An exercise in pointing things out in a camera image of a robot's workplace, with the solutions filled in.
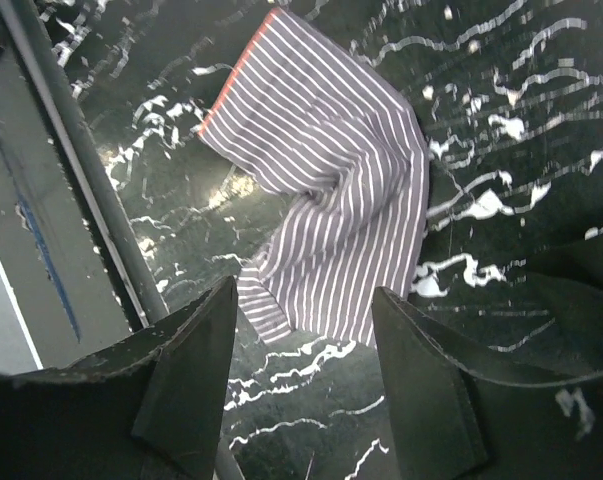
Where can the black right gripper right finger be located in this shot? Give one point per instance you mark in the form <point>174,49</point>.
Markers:
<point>460,410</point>

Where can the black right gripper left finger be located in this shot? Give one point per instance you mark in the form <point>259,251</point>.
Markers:
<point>147,407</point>

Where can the grey white striped underwear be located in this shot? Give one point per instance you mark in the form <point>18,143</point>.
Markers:
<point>303,118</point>

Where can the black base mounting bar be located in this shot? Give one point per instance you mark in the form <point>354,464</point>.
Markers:
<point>51,83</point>

